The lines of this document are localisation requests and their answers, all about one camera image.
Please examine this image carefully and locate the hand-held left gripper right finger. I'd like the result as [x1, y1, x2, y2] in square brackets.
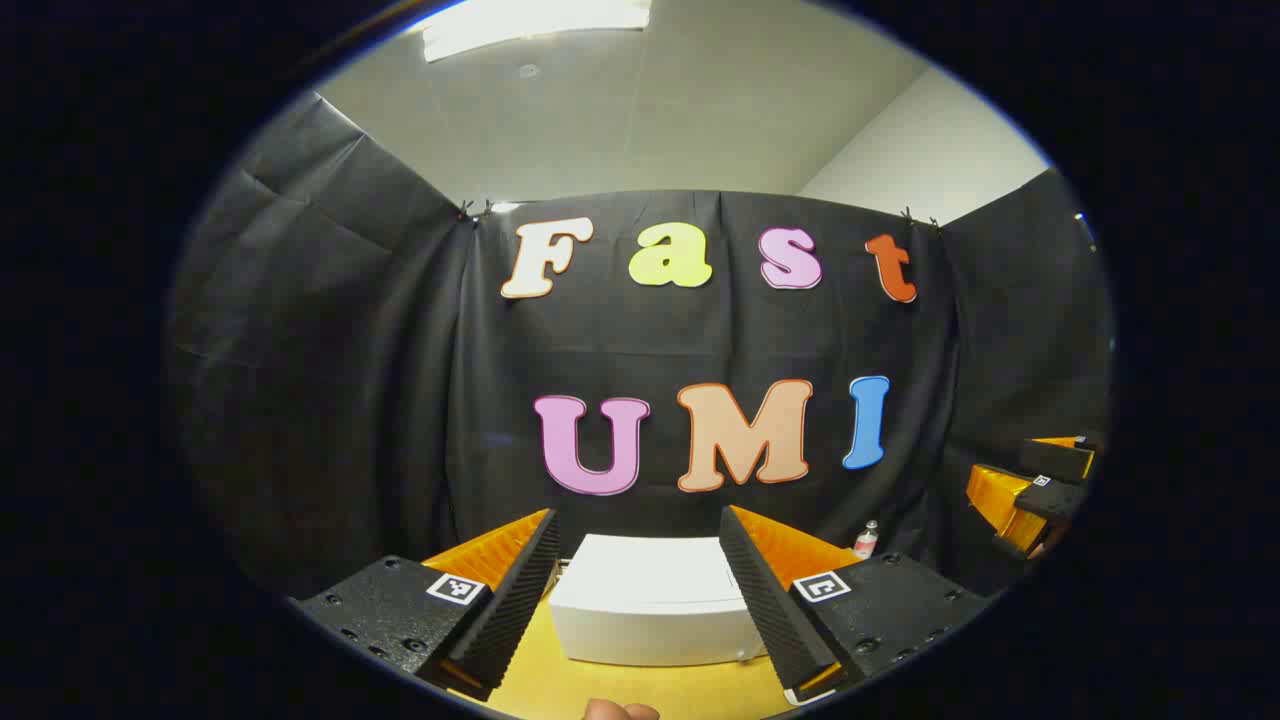
[719, 504, 993, 707]

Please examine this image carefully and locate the black backdrop cloth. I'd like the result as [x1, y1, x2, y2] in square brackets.
[165, 90, 1116, 601]

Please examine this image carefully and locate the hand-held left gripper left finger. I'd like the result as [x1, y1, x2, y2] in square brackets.
[295, 507, 562, 702]

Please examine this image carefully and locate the ceiling light panel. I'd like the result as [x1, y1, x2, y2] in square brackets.
[420, 0, 653, 63]

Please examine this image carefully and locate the white microwave oven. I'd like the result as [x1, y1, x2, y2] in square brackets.
[548, 533, 769, 668]

